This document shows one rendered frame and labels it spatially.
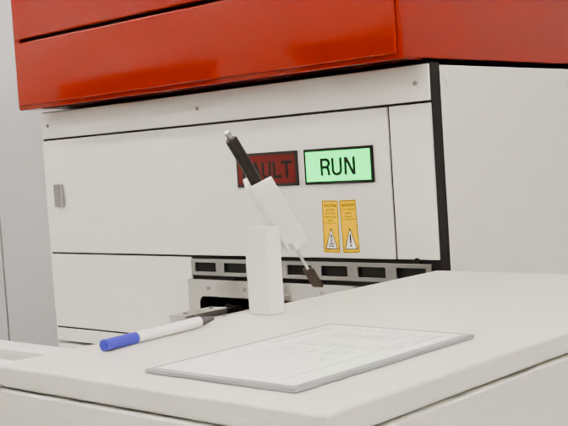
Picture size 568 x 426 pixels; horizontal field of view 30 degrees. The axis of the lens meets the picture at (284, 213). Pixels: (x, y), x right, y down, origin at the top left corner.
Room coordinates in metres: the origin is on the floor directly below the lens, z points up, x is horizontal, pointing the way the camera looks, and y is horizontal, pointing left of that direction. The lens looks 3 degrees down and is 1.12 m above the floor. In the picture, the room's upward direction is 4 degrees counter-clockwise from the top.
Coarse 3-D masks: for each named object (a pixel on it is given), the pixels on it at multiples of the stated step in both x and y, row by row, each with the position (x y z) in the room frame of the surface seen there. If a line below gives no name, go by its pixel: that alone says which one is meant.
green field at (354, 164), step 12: (312, 156) 1.43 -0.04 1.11; (324, 156) 1.41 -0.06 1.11; (336, 156) 1.40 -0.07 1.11; (348, 156) 1.39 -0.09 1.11; (360, 156) 1.37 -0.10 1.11; (312, 168) 1.43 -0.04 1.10; (324, 168) 1.42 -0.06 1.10; (336, 168) 1.40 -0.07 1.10; (348, 168) 1.39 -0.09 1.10; (360, 168) 1.37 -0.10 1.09; (312, 180) 1.43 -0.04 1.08; (324, 180) 1.42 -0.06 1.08; (336, 180) 1.40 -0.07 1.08
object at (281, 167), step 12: (252, 156) 1.50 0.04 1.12; (264, 156) 1.49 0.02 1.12; (276, 156) 1.47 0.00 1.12; (288, 156) 1.46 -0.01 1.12; (240, 168) 1.52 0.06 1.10; (264, 168) 1.49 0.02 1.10; (276, 168) 1.47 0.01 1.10; (288, 168) 1.46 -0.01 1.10; (240, 180) 1.52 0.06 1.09; (276, 180) 1.47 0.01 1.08; (288, 180) 1.46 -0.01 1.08
